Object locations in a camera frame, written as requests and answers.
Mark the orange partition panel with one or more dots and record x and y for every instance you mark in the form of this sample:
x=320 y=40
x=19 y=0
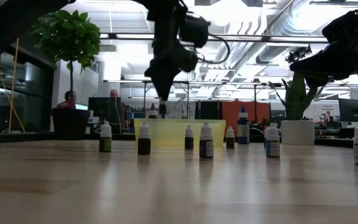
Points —
x=228 y=112

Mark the black plant pot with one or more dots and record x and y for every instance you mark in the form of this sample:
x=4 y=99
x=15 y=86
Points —
x=71 y=124

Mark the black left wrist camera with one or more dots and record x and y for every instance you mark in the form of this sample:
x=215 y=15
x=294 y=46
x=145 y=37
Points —
x=194 y=31

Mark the small olive food coloring bottle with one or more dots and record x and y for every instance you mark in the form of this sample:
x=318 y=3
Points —
x=230 y=140

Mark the person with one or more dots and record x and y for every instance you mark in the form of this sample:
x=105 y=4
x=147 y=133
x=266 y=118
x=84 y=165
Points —
x=68 y=101
x=114 y=93

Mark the green snake plant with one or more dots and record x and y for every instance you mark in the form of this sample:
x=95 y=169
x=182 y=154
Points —
x=297 y=96

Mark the large blue food coloring bottle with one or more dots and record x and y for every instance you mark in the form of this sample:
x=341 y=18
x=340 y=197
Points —
x=243 y=127

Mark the small green food coloring bottle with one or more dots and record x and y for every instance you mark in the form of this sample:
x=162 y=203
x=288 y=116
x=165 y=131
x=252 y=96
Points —
x=105 y=143

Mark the small blue food coloring bottle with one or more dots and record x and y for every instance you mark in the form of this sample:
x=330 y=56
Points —
x=273 y=146

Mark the small purple food coloring bottle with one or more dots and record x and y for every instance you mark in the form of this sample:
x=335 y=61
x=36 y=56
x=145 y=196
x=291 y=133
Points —
x=206 y=146

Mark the yellow translucent plastic tray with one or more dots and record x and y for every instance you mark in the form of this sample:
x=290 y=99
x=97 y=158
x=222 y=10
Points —
x=172 y=132

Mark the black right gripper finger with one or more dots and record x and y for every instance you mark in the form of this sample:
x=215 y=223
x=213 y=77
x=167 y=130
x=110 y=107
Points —
x=319 y=67

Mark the bright laptop screen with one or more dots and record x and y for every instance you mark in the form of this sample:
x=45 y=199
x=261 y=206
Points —
x=81 y=106

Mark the black computer monitor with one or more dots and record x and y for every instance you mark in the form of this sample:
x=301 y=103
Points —
x=104 y=109
x=353 y=109

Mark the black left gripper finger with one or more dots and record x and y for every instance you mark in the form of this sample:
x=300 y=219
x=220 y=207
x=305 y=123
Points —
x=169 y=82
x=159 y=82

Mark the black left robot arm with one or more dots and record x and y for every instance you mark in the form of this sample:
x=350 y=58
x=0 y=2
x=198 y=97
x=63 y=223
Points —
x=11 y=21

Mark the white plant pot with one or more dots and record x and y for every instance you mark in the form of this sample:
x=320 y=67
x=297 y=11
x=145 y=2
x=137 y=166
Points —
x=297 y=132

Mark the leafy green potted tree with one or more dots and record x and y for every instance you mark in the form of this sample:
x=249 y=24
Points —
x=67 y=37

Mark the small black food coloring bottle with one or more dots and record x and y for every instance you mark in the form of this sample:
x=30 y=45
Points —
x=144 y=144

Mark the large purple food coloring bottle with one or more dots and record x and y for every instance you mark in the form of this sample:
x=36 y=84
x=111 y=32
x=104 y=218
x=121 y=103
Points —
x=153 y=113

